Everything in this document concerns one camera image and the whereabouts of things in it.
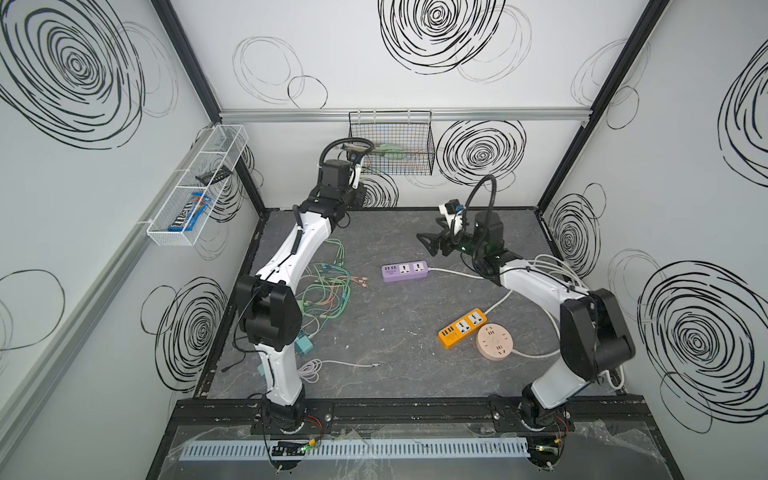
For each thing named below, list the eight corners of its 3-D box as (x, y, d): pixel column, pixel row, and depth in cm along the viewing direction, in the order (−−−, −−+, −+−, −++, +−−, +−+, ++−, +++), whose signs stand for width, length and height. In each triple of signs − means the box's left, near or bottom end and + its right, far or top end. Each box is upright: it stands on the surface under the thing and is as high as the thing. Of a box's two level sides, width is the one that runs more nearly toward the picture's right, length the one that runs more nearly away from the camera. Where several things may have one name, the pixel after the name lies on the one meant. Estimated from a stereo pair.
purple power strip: (383, 282, 101) (383, 277, 99) (381, 270, 104) (381, 264, 102) (429, 276, 103) (430, 271, 100) (426, 264, 106) (426, 259, 103)
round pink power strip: (479, 360, 85) (482, 356, 82) (473, 327, 91) (475, 323, 89) (513, 360, 85) (517, 356, 82) (504, 327, 91) (508, 323, 89)
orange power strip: (444, 349, 87) (445, 346, 84) (434, 336, 89) (436, 332, 87) (486, 323, 92) (489, 318, 90) (476, 310, 94) (479, 306, 92)
